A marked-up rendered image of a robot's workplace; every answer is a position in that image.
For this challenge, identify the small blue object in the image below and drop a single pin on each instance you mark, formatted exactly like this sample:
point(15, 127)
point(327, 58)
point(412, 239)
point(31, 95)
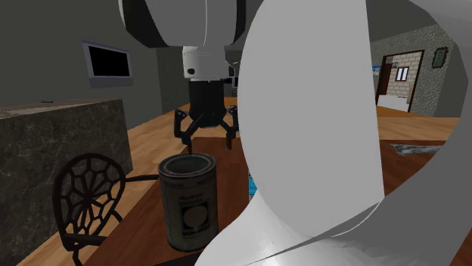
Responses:
point(252, 184)

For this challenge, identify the crumpled grey flat object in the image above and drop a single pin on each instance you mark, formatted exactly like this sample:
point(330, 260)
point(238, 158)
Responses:
point(415, 149)

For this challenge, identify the grey labelled tin can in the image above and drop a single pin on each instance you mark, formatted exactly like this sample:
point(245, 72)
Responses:
point(190, 206)

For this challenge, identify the green framed wall picture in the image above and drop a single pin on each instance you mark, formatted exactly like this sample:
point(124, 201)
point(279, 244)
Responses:
point(440, 57)

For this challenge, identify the brown wooden table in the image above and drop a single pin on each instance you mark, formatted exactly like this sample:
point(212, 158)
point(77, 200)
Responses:
point(142, 228)

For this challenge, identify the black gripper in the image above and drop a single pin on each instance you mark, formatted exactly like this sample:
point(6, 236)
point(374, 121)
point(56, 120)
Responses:
point(206, 101)

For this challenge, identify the black metal web-back chair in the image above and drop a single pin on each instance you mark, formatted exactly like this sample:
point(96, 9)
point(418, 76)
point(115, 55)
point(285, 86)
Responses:
point(86, 191)

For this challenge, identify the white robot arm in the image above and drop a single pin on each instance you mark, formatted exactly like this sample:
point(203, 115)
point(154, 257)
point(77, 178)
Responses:
point(309, 110)

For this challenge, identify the dark marble counter block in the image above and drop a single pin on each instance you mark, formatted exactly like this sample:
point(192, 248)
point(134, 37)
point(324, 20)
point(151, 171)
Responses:
point(55, 154)

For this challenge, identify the grey framed wall screen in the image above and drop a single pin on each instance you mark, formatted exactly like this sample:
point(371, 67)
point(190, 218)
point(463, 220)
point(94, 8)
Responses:
point(108, 62)

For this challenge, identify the dark framed doorway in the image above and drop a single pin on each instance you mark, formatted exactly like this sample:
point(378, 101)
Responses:
point(400, 83)

